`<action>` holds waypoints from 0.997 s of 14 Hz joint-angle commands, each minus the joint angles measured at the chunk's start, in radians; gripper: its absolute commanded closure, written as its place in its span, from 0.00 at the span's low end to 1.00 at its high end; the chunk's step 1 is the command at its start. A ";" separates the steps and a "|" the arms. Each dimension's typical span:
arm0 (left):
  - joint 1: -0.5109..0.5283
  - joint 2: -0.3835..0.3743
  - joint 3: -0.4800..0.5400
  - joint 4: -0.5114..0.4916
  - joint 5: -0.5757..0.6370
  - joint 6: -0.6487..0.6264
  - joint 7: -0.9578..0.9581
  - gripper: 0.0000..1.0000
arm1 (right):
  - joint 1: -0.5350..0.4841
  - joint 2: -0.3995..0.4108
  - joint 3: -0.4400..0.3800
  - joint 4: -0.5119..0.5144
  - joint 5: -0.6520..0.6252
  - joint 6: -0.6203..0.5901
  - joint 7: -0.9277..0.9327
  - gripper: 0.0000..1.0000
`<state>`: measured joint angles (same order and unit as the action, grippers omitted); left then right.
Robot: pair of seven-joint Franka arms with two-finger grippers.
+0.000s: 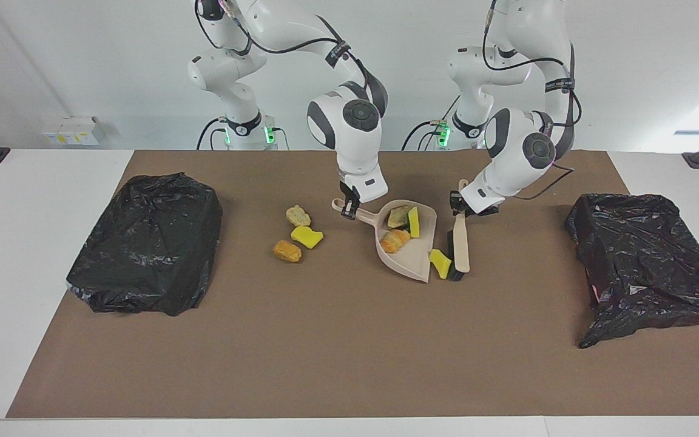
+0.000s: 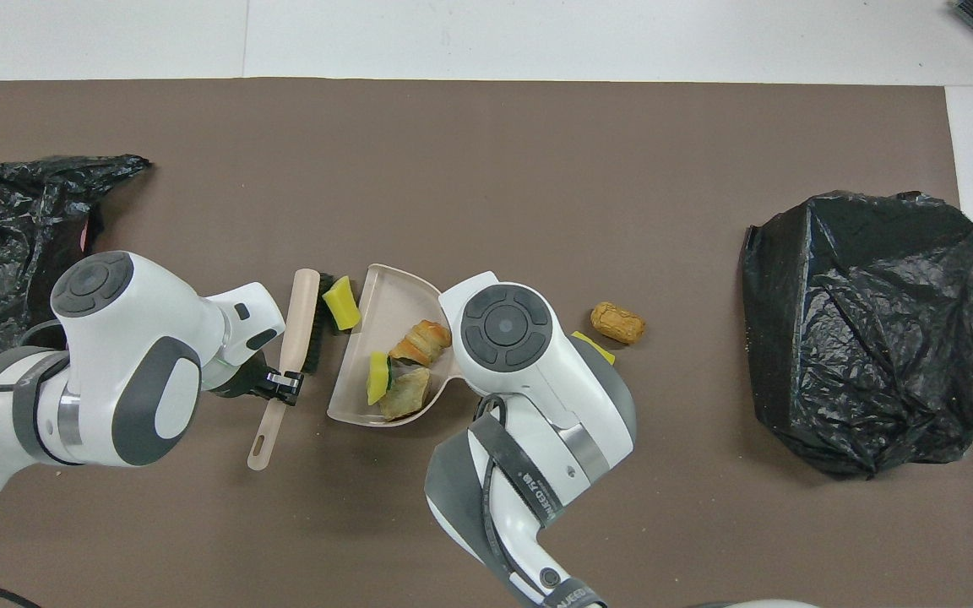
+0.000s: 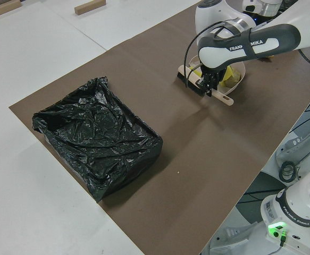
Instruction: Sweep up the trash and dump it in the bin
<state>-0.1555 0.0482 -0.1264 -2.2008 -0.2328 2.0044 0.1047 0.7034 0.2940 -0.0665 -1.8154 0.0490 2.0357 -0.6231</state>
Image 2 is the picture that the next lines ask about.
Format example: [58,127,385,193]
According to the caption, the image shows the beige hand brush black bristles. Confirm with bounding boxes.
[247,269,337,471]

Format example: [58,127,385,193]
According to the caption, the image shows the yellow sponge piece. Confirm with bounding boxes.
[322,275,362,332]
[571,331,616,366]
[367,351,393,406]

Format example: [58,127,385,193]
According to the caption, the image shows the brown bread roll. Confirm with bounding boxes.
[590,302,647,345]

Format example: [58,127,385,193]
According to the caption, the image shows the brown table mat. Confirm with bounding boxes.
[0,78,973,608]

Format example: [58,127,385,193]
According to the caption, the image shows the beige plastic dustpan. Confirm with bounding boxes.
[326,263,464,428]

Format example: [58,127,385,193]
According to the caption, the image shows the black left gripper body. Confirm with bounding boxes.
[204,359,275,400]

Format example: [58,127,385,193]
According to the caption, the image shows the pale bread chunk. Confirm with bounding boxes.
[379,366,432,421]

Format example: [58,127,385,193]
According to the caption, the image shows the orange striped croissant piece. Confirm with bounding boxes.
[389,319,453,367]

